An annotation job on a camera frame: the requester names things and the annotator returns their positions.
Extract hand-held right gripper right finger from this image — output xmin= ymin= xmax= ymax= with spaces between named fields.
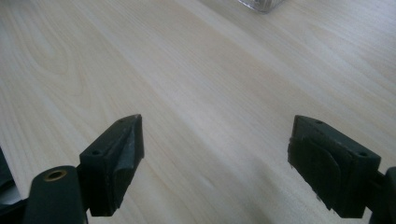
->
xmin=287 ymin=114 xmax=383 ymax=219

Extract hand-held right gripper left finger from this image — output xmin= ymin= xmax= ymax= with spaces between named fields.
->
xmin=78 ymin=113 xmax=146 ymax=217

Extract clear plastic container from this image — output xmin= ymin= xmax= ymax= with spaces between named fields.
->
xmin=237 ymin=0 xmax=286 ymax=14

